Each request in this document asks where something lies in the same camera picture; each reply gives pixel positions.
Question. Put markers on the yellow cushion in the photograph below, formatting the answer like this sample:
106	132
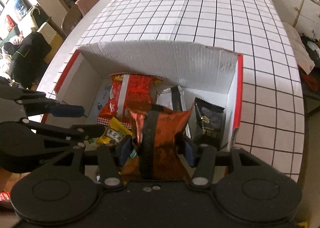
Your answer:
51	35

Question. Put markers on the beige clothing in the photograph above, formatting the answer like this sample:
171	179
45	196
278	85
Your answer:
298	47

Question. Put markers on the dark wooden chair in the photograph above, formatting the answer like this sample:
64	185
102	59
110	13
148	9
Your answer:
72	17

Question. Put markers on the black bag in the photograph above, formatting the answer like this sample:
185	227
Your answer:
312	46

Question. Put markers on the dark red snack packet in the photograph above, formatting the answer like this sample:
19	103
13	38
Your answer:
165	127

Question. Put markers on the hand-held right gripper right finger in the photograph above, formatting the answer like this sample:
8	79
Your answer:
190	152

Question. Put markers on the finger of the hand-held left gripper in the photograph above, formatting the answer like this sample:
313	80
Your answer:
62	130
68	111

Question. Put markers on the blue wall picture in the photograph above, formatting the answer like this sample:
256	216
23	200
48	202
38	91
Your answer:
22	7

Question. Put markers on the black jacket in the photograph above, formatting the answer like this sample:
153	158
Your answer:
27	57

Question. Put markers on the silver black-striped snack packet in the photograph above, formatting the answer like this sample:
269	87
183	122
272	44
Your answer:
166	99

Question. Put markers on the black snack packet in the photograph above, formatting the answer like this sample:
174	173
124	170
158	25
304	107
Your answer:
208	122

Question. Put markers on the red white snack packet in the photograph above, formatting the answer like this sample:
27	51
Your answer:
135	90

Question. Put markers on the pink cloth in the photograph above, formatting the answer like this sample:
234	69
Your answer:
87	1

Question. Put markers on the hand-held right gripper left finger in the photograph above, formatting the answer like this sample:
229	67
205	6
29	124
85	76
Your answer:
125	151

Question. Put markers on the small yellow snack packet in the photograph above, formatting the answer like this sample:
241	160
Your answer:
112	134

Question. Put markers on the white checkered tablecloth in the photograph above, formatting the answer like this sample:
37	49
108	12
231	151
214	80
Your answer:
212	17

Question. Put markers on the blue snack packet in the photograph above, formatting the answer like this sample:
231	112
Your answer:
100	102

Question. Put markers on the white red cardboard box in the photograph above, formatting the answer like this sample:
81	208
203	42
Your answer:
162	62

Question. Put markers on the white drawer cabinet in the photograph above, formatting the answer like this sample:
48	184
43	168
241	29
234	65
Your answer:
287	2

